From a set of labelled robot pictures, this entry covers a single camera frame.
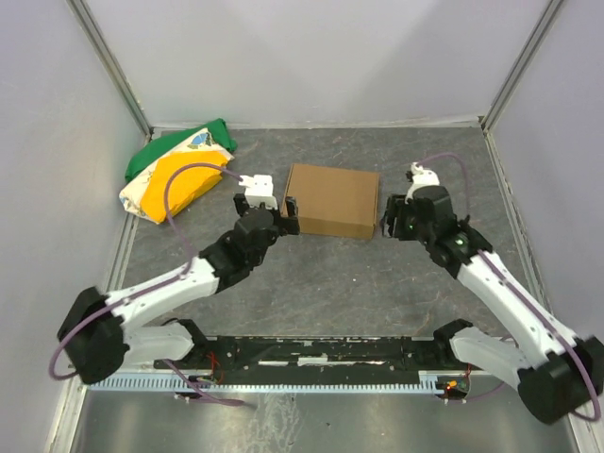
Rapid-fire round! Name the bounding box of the aluminium frame post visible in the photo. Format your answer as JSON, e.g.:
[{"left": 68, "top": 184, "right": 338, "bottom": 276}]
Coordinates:
[
  {"left": 480, "top": 0, "right": 567, "bottom": 134},
  {"left": 66, "top": 0, "right": 153, "bottom": 139}
]

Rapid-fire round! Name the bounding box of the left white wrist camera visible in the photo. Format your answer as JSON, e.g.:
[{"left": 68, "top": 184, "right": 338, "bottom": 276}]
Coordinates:
[{"left": 239, "top": 175, "right": 278, "bottom": 210}]

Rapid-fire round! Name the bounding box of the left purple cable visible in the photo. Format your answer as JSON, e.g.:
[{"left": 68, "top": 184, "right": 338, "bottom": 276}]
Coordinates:
[{"left": 49, "top": 162, "right": 259, "bottom": 407}]

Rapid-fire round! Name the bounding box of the left aluminium frame post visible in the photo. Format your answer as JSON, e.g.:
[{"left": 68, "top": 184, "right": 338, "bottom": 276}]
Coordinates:
[{"left": 66, "top": 0, "right": 153, "bottom": 139}]

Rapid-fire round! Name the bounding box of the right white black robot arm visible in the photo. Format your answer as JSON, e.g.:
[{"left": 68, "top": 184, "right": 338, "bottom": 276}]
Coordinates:
[{"left": 380, "top": 185, "right": 603, "bottom": 425}]

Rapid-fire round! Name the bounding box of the green cloth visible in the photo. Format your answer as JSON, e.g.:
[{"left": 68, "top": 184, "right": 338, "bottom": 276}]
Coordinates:
[{"left": 125, "top": 117, "right": 238, "bottom": 181}]

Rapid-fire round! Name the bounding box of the right aluminium frame post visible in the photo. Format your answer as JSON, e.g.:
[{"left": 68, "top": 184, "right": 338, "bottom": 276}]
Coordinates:
[{"left": 480, "top": 0, "right": 567, "bottom": 134}]

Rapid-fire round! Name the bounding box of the brown cardboard box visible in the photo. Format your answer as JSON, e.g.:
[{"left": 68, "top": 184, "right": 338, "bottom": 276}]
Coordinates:
[{"left": 285, "top": 163, "right": 379, "bottom": 240}]

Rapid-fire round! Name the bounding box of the yellow white patterned cloth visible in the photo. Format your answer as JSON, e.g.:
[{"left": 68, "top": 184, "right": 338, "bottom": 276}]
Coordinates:
[{"left": 119, "top": 120, "right": 237, "bottom": 224}]

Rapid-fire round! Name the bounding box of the light blue cable duct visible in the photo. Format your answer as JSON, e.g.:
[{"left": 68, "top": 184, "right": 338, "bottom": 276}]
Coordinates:
[{"left": 88, "top": 370, "right": 449, "bottom": 392}]

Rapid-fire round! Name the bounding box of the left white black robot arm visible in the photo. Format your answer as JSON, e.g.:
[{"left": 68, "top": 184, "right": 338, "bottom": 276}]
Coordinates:
[{"left": 57, "top": 193, "right": 300, "bottom": 385}]

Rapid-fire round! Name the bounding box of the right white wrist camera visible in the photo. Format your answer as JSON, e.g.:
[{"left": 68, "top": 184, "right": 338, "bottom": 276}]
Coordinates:
[{"left": 406, "top": 162, "right": 441, "bottom": 200}]

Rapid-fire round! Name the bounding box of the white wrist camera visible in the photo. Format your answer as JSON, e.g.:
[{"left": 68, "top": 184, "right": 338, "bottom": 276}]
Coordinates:
[
  {"left": 239, "top": 175, "right": 278, "bottom": 210},
  {"left": 406, "top": 162, "right": 441, "bottom": 200}
]

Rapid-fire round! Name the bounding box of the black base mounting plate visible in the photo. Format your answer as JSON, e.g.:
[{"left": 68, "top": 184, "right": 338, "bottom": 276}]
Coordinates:
[{"left": 174, "top": 336, "right": 468, "bottom": 386}]

